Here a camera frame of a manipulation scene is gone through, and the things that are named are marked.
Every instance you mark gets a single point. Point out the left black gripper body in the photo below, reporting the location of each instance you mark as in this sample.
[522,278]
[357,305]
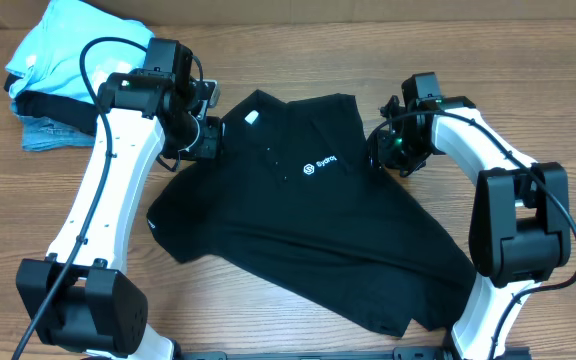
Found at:
[208,142]

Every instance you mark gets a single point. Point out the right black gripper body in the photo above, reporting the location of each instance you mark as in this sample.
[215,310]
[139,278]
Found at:
[381,151]

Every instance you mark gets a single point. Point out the black polo shirt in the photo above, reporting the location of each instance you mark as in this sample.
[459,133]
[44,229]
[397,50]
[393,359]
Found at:
[292,199]

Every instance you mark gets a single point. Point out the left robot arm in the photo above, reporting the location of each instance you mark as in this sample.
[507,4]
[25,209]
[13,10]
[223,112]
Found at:
[78,297]

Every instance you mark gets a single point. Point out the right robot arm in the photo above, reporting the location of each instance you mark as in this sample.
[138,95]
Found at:
[521,229]

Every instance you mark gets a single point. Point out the black folded garment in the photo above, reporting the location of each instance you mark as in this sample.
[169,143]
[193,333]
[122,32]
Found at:
[80,115]

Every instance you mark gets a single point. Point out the light blue folded t-shirt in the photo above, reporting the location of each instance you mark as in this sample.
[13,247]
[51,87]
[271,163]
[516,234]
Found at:
[47,60]

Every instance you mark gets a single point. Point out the blue denim folded jeans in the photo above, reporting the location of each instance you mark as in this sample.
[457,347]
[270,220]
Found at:
[44,133]

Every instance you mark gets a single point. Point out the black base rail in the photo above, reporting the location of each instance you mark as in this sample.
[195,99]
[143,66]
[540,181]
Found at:
[308,356]

